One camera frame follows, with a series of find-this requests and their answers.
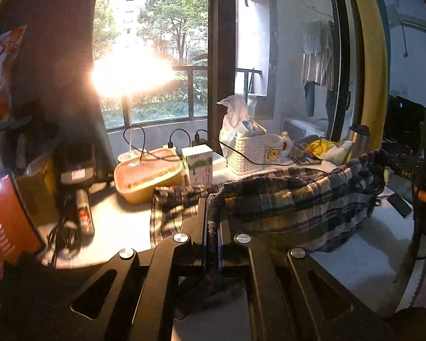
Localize plaid pants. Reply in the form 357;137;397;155
150;149;389;253

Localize steel thermos tumbler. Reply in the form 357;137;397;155
345;124;370;163

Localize spray can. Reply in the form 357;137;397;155
76;189;94;236

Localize tan lidded food container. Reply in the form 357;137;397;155
114;148;183;205

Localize yellow curtain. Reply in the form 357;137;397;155
356;0;391;149

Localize red tablet screen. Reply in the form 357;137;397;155
0;170;45;281

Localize white bear mug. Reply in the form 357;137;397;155
264;132;293;164

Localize black handheld device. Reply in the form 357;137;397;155
60;142;96;191

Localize white plastic basket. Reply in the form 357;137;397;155
226;134;265;176

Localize green white carton box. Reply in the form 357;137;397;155
181;144;213;187

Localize white desk lamp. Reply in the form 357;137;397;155
90;35;177;163

